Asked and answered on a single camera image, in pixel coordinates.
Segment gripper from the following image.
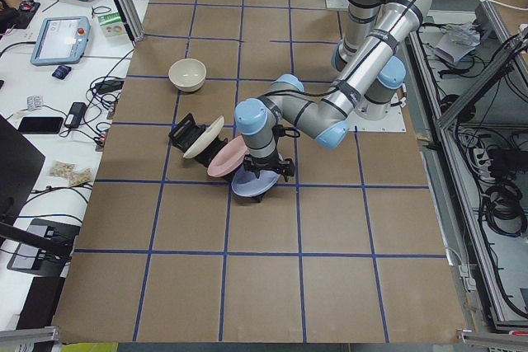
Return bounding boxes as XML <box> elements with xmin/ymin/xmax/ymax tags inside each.
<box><xmin>243</xmin><ymin>153</ymin><xmax>295</xmax><ymax>181</ymax></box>

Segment light blue plate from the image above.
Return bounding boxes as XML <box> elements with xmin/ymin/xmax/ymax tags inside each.
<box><xmin>231</xmin><ymin>165</ymin><xmax>280</xmax><ymax>197</ymax></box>

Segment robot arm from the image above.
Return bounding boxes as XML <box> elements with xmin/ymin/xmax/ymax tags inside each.
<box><xmin>234</xmin><ymin>0</ymin><xmax>432</xmax><ymax>178</ymax></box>

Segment pink plate in rack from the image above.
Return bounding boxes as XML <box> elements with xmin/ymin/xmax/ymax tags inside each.
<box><xmin>207</xmin><ymin>135</ymin><xmax>248</xmax><ymax>177</ymax></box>

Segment cream plate in rack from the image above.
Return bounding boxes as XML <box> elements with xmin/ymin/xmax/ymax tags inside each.
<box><xmin>183</xmin><ymin>115</ymin><xmax>224</xmax><ymax>159</ymax></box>

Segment black dish rack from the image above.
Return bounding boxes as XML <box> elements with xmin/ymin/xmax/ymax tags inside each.
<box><xmin>168</xmin><ymin>113</ymin><xmax>228</xmax><ymax>168</ymax></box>

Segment white ceramic bowl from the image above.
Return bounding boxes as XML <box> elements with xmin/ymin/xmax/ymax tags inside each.
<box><xmin>168</xmin><ymin>59</ymin><xmax>206</xmax><ymax>92</ymax></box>

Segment black power adapter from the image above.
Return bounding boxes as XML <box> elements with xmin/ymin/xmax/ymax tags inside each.
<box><xmin>64</xmin><ymin>101</ymin><xmax>87</xmax><ymax>129</ymax></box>

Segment green white carton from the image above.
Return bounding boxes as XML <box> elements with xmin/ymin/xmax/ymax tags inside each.
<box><xmin>97</xmin><ymin>12</ymin><xmax>126</xmax><ymax>37</ymax></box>

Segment teach pendant near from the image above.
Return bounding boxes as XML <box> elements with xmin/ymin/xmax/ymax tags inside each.
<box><xmin>31</xmin><ymin>16</ymin><xmax>91</xmax><ymax>66</ymax></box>

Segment black smartphone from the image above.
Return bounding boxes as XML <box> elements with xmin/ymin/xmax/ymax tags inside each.
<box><xmin>17</xmin><ymin>116</ymin><xmax>64</xmax><ymax>134</ymax></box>

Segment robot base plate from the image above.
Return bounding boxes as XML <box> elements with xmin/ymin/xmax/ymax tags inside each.
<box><xmin>353</xmin><ymin>94</ymin><xmax>407</xmax><ymax>133</ymax></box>

